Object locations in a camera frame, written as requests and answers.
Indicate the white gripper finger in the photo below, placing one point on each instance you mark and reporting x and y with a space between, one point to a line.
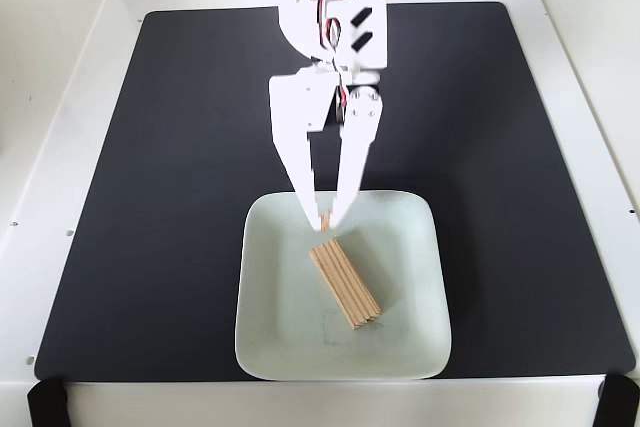
361 137
300 167

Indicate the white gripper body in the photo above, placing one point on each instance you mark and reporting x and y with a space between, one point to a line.
296 99

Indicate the light plywood wooden block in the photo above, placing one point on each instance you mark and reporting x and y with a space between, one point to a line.
347 287

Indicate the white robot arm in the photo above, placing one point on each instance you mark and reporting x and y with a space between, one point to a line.
300 27

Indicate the white square plate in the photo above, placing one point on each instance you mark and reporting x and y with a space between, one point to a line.
280 307

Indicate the black rubber mat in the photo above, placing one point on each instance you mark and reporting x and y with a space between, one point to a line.
175 172

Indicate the black corner bracket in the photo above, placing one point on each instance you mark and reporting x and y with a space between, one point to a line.
620 402
47 402

